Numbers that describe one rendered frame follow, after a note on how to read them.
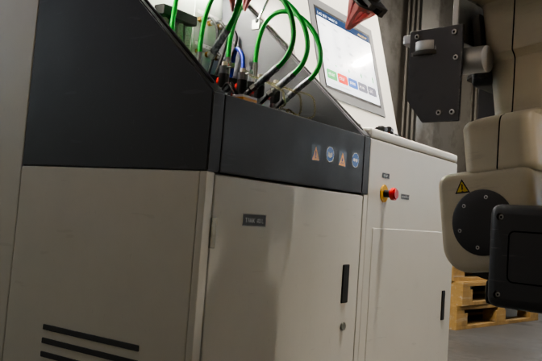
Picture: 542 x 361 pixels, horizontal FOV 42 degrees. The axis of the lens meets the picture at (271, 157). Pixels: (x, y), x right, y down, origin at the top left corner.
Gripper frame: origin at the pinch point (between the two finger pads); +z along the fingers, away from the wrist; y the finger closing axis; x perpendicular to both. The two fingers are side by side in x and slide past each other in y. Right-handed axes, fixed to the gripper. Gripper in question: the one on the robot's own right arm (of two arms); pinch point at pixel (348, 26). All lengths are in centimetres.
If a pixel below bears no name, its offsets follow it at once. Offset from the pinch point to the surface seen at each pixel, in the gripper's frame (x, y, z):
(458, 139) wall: -505, 250, 179
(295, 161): 15.5, -24.6, 25.8
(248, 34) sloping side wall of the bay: -8, 41, 29
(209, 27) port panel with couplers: 1, 49, 34
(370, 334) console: -28, -47, 65
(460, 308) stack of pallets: -317, 50, 195
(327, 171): 0.7, -22.6, 29.0
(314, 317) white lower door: 3, -48, 55
